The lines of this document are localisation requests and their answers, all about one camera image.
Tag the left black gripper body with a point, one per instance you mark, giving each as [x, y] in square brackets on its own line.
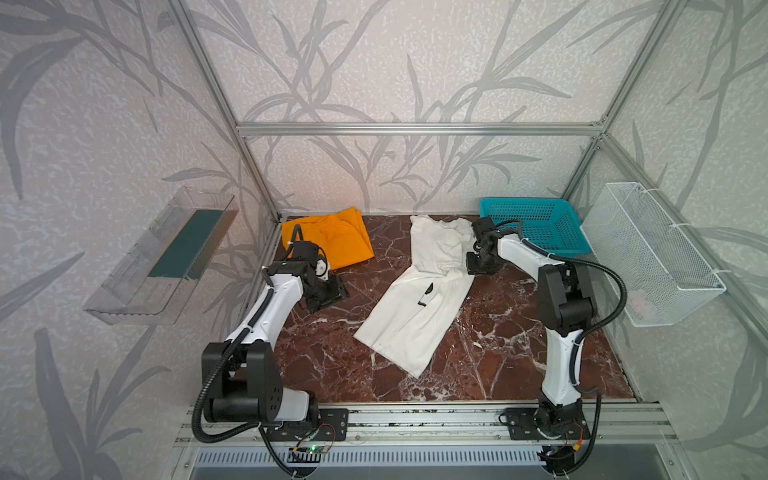
[327, 291]

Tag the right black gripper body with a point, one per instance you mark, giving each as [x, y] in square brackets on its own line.
[480, 263]

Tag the orange drawstring shorts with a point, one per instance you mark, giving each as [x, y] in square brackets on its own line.
[343, 236]

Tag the white garment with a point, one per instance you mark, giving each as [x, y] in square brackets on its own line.
[410, 320]

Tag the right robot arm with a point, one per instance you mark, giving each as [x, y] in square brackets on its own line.
[565, 308]

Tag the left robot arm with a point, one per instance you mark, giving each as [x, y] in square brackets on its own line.
[241, 380]

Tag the teal plastic basket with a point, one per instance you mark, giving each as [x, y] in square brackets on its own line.
[551, 224]

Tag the small circuit board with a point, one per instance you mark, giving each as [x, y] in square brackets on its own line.
[312, 449]

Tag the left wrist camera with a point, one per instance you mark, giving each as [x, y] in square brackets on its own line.
[322, 268]

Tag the pink object in wire basket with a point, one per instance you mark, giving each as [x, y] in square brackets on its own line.
[641, 303]

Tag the clear acrylic wall shelf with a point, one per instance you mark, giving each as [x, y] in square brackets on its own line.
[157, 277]

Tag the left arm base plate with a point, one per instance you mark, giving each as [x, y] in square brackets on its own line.
[327, 424]

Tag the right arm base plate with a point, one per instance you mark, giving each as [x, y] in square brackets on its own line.
[522, 423]

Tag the white wire mesh basket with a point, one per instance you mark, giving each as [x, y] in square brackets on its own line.
[629, 232]

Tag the aluminium mounting rail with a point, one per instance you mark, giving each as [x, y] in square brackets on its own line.
[483, 423]

